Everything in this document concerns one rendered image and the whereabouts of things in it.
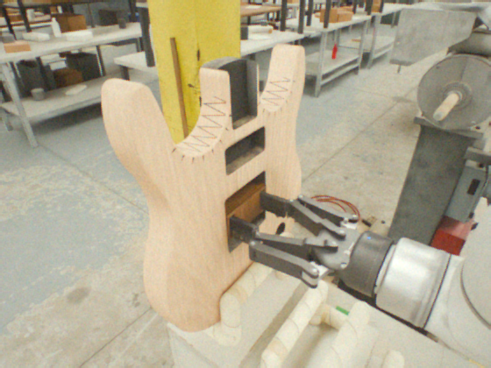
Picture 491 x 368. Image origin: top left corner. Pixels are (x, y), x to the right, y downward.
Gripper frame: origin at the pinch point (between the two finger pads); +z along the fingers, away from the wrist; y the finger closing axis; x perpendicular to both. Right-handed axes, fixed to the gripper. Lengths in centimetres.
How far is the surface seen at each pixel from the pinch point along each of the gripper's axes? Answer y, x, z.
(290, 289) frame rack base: 6.5, -21.0, -4.3
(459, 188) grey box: 115, -50, -26
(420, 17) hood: 69, 20, -4
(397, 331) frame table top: 23, -39, -23
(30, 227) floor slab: 22, -122, 219
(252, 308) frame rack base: -1.2, -20.9, -0.9
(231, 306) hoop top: -8.8, -10.7, -2.7
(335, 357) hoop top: -2.6, -18.6, -17.2
